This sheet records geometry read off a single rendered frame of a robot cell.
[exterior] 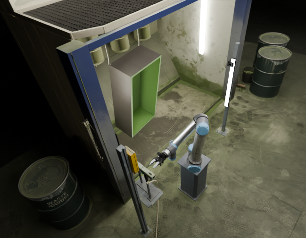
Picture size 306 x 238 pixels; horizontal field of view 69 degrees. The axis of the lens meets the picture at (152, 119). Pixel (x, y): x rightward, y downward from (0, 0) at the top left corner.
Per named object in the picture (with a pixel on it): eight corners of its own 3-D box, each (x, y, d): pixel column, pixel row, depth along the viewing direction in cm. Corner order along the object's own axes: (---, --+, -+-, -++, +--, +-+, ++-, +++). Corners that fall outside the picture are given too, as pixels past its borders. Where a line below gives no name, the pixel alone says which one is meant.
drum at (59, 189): (53, 240, 286) (18, 208, 227) (47, 203, 326) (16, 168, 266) (95, 217, 303) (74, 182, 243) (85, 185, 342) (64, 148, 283)
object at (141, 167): (157, 186, 225) (155, 173, 209) (153, 189, 222) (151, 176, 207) (126, 161, 252) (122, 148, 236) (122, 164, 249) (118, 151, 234)
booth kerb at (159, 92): (84, 150, 390) (82, 145, 381) (84, 149, 391) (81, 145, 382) (179, 80, 522) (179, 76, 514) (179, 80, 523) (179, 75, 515)
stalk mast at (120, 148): (142, 230, 284) (115, 148, 174) (145, 227, 287) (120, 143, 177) (145, 233, 281) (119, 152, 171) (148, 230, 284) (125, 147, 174)
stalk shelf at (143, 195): (128, 190, 242) (128, 189, 241) (143, 176, 253) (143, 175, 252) (148, 208, 225) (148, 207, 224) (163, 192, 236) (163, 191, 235)
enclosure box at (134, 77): (115, 126, 356) (108, 64, 265) (139, 106, 389) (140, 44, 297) (131, 138, 344) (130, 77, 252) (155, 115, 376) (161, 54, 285)
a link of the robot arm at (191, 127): (201, 106, 221) (167, 142, 265) (201, 114, 212) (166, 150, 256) (210, 111, 223) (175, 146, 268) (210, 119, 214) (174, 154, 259)
